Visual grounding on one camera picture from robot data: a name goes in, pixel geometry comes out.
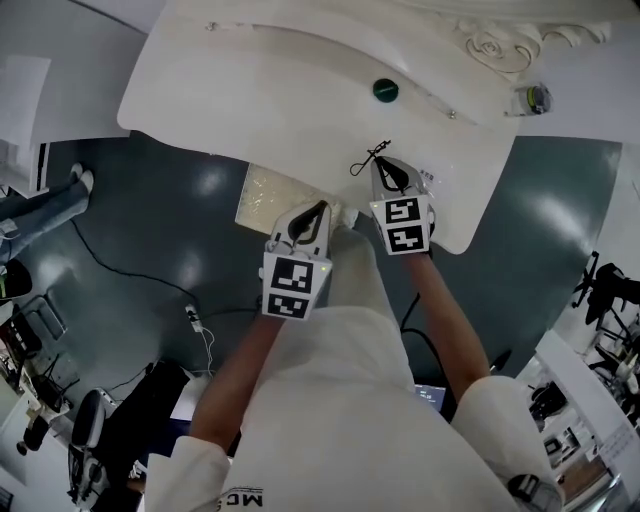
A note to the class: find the white carved mirror frame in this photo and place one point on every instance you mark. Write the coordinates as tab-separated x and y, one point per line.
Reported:
505	42

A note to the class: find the white board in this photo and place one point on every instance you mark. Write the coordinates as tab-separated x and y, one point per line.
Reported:
22	100

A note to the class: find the thin black makeup tool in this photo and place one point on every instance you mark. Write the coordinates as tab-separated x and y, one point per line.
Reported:
367	160

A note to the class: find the person's white trouser leg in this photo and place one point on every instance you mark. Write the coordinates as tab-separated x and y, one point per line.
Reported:
357	270

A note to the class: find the person's right forearm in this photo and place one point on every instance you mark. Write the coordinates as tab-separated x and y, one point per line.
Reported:
450	325

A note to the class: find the grey office chair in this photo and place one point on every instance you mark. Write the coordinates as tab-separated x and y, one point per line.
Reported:
90	440

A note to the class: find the person's left forearm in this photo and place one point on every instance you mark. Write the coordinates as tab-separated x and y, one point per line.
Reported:
235	380

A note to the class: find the person's white shirt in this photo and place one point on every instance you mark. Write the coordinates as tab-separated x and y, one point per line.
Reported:
350	425

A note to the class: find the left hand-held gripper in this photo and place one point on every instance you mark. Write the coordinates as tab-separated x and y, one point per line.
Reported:
292	280

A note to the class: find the round green makeup compact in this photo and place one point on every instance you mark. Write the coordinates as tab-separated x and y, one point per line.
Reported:
385	90

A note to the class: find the white dressing table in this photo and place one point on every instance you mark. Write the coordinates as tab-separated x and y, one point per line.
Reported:
300	110

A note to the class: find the small lit screen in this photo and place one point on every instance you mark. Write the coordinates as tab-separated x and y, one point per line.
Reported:
431	396

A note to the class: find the small white label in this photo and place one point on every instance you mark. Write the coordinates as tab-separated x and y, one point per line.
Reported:
428	176

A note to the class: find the white power strip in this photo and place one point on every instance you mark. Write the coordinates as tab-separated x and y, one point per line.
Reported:
193	318

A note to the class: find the clear makeup jar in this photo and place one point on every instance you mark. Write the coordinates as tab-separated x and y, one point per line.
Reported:
534	97

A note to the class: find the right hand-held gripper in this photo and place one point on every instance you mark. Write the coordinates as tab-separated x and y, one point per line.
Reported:
404	225

